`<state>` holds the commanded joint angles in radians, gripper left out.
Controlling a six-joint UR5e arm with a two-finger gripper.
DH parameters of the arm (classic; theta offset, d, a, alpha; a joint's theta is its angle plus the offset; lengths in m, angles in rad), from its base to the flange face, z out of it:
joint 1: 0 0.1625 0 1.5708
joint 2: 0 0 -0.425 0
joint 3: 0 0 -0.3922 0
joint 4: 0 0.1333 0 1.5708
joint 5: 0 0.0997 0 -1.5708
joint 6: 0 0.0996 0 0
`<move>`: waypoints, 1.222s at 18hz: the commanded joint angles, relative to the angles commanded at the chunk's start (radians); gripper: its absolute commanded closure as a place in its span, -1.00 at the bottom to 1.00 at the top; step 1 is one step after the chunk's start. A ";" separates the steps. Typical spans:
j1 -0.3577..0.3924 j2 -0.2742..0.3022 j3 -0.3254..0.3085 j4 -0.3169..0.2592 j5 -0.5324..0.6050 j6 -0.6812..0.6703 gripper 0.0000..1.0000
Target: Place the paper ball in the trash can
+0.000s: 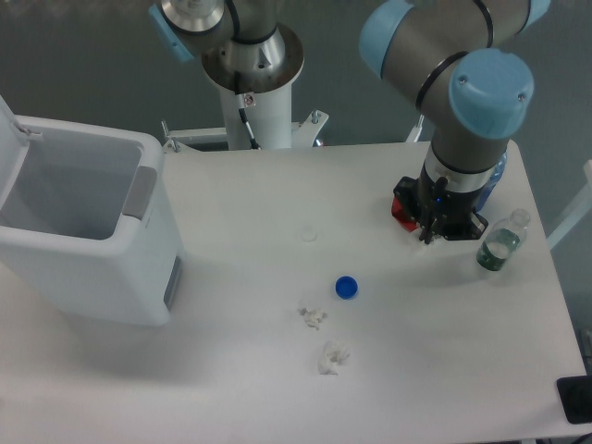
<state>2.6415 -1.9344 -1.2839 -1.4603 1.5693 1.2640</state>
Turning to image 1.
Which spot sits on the crumpled paper ball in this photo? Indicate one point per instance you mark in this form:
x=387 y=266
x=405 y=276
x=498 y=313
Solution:
x=334 y=353
x=312 y=318

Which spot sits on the blue plastic bottle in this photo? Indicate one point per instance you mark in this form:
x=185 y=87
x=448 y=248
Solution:
x=492 y=181

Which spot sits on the blue bottle cap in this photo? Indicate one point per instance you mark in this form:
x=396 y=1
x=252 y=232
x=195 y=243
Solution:
x=346 y=287

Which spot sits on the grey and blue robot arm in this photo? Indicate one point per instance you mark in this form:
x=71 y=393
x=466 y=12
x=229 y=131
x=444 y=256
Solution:
x=445 y=59

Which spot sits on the upper crumpled paper ball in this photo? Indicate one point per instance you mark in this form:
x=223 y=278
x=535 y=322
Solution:
x=312 y=318

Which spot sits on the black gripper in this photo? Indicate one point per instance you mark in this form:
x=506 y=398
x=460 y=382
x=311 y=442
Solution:
x=439 y=212

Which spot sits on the lower crumpled paper ball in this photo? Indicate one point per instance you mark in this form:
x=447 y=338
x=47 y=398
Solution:
x=334 y=353

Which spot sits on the red object under gripper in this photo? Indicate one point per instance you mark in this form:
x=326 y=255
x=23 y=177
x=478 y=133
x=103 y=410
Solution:
x=398 y=213

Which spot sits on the white bottle cap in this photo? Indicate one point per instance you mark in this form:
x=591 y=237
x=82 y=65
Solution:
x=308 y=234

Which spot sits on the white table frame bracket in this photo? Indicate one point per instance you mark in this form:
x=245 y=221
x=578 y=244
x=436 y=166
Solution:
x=304 y=134

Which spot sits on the clear bottle with green liquid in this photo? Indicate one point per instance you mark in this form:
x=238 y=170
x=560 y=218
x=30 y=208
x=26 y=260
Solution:
x=503 y=240

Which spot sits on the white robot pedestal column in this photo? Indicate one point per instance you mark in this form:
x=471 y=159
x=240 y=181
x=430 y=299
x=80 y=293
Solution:
x=268 y=114

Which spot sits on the white trash bin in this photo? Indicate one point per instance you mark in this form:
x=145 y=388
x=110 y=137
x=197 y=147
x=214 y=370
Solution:
x=88 y=223

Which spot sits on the black device at edge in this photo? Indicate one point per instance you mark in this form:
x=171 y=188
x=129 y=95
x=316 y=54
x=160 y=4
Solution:
x=575 y=395

